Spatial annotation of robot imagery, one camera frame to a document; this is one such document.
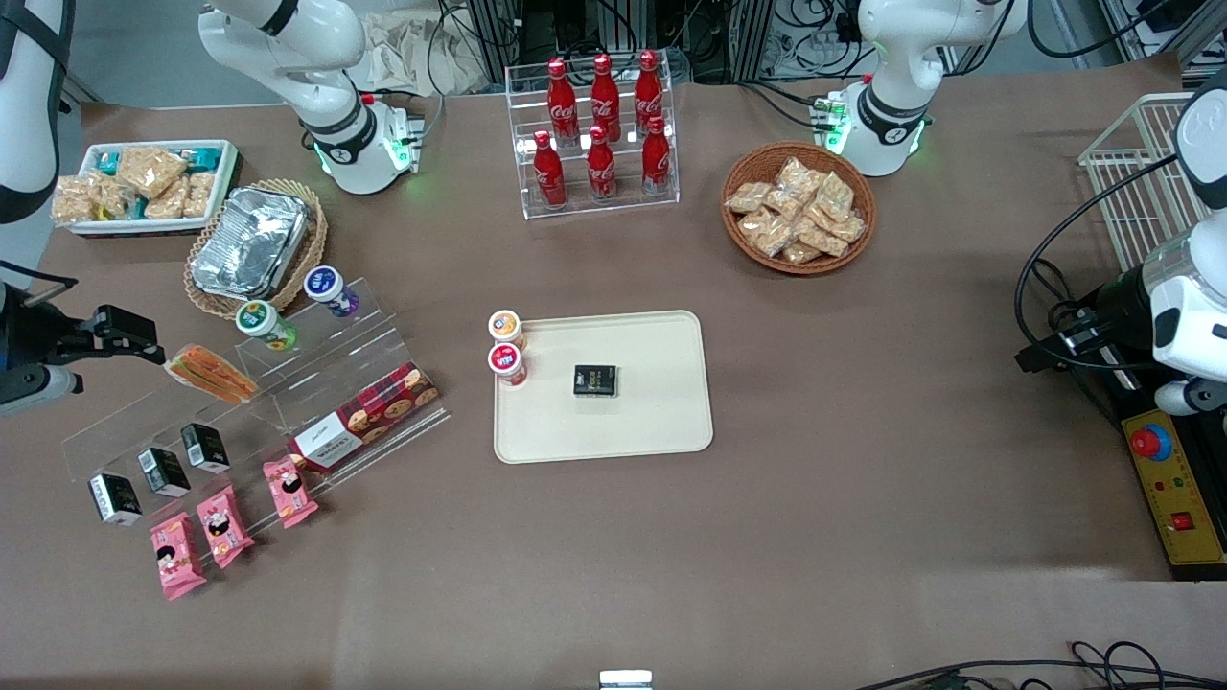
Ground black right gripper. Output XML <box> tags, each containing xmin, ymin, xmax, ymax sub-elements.
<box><xmin>0</xmin><ymin>286</ymin><xmax>167</xmax><ymax>386</ymax></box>

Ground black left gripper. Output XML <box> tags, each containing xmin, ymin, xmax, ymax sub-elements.
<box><xmin>1014</xmin><ymin>266</ymin><xmax>1157</xmax><ymax>376</ymax></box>

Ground triangle sandwich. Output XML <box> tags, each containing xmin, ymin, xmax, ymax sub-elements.
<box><xmin>163</xmin><ymin>344</ymin><xmax>260</xmax><ymax>404</ymax></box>

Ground white rectangular snack tray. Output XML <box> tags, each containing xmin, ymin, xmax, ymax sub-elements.
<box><xmin>56</xmin><ymin>139</ymin><xmax>242</xmax><ymax>238</ymax></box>

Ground beige plastic serving tray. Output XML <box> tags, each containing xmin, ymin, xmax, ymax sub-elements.
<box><xmin>493</xmin><ymin>310</ymin><xmax>715</xmax><ymax>466</ymax></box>

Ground cup with green lid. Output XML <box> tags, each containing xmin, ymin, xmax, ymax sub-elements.
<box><xmin>236</xmin><ymin>299</ymin><xmax>299</xmax><ymax>352</ymax></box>

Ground yellow emergency stop box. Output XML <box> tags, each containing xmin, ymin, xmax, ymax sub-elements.
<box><xmin>1119</xmin><ymin>406</ymin><xmax>1227</xmax><ymax>583</ymax></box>

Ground large rice cracker pack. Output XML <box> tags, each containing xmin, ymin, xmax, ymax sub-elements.
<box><xmin>115</xmin><ymin>145</ymin><xmax>189</xmax><ymax>200</ymax></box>

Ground silver foil container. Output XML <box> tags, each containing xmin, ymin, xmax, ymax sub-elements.
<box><xmin>191</xmin><ymin>186</ymin><xmax>311</xmax><ymax>299</ymax></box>

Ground clear acrylic stepped shelf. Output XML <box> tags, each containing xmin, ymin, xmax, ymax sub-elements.
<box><xmin>61</xmin><ymin>276</ymin><xmax>453</xmax><ymax>523</ymax></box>

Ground pink snack packet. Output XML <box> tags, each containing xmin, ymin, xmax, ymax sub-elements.
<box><xmin>196</xmin><ymin>484</ymin><xmax>257</xmax><ymax>570</ymax></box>
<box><xmin>149</xmin><ymin>512</ymin><xmax>208</xmax><ymax>602</ymax></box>
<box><xmin>263</xmin><ymin>455</ymin><xmax>320</xmax><ymax>530</ymax></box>

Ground oval wicker basket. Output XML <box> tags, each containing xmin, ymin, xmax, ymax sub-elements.
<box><xmin>183</xmin><ymin>178</ymin><xmax>330</xmax><ymax>321</ymax></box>

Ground cup with purple lid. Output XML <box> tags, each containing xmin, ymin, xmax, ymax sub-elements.
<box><xmin>303</xmin><ymin>264</ymin><xmax>361</xmax><ymax>320</ymax></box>

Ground red cookie box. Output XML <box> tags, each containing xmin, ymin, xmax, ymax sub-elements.
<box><xmin>288</xmin><ymin>361</ymin><xmax>441</xmax><ymax>473</ymax></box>

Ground round brown wicker basket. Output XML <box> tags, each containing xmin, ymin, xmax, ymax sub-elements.
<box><xmin>720</xmin><ymin>141</ymin><xmax>879</xmax><ymax>277</ymax></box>

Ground cup with red lid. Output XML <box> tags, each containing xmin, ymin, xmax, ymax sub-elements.
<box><xmin>487</xmin><ymin>342</ymin><xmax>529</xmax><ymax>388</ymax></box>

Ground crumpled beige cloth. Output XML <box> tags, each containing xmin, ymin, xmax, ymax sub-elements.
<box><xmin>362</xmin><ymin>11</ymin><xmax>492</xmax><ymax>98</ymax></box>

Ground red cola bottle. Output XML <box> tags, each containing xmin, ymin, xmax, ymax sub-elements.
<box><xmin>590</xmin><ymin>53</ymin><xmax>622</xmax><ymax>144</ymax></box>
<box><xmin>532</xmin><ymin>129</ymin><xmax>567</xmax><ymax>210</ymax></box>
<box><xmin>586</xmin><ymin>124</ymin><xmax>618</xmax><ymax>203</ymax></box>
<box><xmin>640</xmin><ymin>115</ymin><xmax>673</xmax><ymax>198</ymax></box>
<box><xmin>546</xmin><ymin>57</ymin><xmax>580</xmax><ymax>146</ymax></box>
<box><xmin>634</xmin><ymin>50</ymin><xmax>665</xmax><ymax>136</ymax></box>

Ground clear acrylic bottle rack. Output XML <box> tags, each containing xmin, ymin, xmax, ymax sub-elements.
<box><xmin>504</xmin><ymin>59</ymin><xmax>681</xmax><ymax>222</ymax></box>

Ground background equipment rack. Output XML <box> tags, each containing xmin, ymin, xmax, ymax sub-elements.
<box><xmin>439</xmin><ymin>0</ymin><xmax>868</xmax><ymax>85</ymax></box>

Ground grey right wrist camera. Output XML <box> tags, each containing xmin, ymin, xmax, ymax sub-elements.
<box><xmin>0</xmin><ymin>368</ymin><xmax>83</xmax><ymax>419</ymax></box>

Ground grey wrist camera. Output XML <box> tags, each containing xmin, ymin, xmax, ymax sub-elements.
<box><xmin>1154</xmin><ymin>378</ymin><xmax>1227</xmax><ymax>419</ymax></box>
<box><xmin>0</xmin><ymin>368</ymin><xmax>83</xmax><ymax>419</ymax></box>

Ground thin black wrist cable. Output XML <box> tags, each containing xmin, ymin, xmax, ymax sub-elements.
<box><xmin>0</xmin><ymin>257</ymin><xmax>80</xmax><ymax>292</ymax></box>

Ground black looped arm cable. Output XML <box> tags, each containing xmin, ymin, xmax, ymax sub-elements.
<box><xmin>1013</xmin><ymin>153</ymin><xmax>1182</xmax><ymax>373</ymax></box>

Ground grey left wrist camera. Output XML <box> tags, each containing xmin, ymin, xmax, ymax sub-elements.
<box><xmin>1154</xmin><ymin>378</ymin><xmax>1227</xmax><ymax>419</ymax></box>

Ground white wire basket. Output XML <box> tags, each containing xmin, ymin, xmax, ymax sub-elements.
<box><xmin>1077</xmin><ymin>92</ymin><xmax>1201</xmax><ymax>275</ymax></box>

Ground black floor cables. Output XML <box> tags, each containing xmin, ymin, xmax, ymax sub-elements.
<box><xmin>853</xmin><ymin>639</ymin><xmax>1227</xmax><ymax>690</ymax></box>

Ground black base power cable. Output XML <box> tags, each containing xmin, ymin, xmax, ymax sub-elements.
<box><xmin>736</xmin><ymin>79</ymin><xmax>831</xmax><ymax>133</ymax></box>

